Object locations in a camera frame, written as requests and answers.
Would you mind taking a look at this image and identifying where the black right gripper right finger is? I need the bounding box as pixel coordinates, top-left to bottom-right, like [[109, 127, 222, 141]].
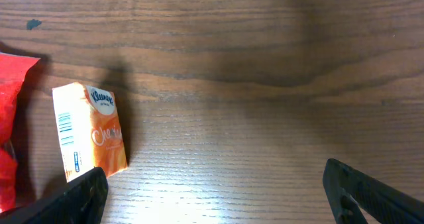
[[323, 158, 423, 224]]

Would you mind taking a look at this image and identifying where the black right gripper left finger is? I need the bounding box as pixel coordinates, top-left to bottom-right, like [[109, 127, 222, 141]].
[[1, 167, 109, 224]]

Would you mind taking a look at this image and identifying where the orange tissue pack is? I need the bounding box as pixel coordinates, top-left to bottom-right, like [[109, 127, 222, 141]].
[[52, 82, 128, 182]]

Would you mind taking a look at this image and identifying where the red snack bag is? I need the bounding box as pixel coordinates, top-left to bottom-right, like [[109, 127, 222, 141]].
[[1, 53, 39, 213]]

